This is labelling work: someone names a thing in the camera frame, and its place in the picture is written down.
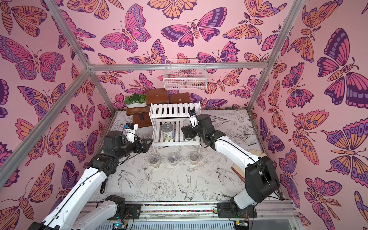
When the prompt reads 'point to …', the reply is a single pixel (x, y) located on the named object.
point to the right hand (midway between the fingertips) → (184, 126)
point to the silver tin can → (167, 131)
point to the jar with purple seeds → (173, 159)
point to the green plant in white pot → (135, 100)
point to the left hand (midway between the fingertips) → (147, 137)
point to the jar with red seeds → (194, 158)
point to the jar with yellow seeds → (154, 160)
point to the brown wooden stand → (141, 116)
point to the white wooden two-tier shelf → (166, 120)
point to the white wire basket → (185, 79)
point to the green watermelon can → (186, 122)
